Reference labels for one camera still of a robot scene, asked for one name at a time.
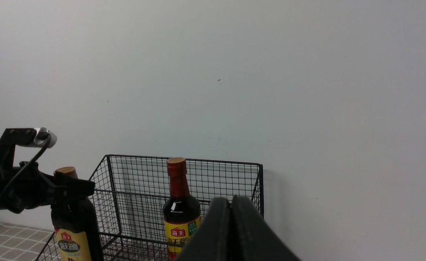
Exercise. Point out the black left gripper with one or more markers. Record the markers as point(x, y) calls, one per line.
point(20, 186)

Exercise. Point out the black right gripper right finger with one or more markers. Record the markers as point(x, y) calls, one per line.
point(251, 237)

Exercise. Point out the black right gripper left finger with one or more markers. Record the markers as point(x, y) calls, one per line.
point(210, 242)

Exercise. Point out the vinegar bottle gold cap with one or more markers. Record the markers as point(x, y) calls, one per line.
point(76, 226)

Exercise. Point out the soy sauce bottle red neck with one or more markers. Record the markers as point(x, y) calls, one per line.
point(181, 212)

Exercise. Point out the grey checkered tablecloth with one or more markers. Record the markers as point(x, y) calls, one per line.
point(23, 243)

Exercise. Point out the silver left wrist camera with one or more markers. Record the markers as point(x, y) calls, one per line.
point(42, 137)

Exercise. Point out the black wire mesh shelf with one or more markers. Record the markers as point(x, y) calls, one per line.
point(130, 192)

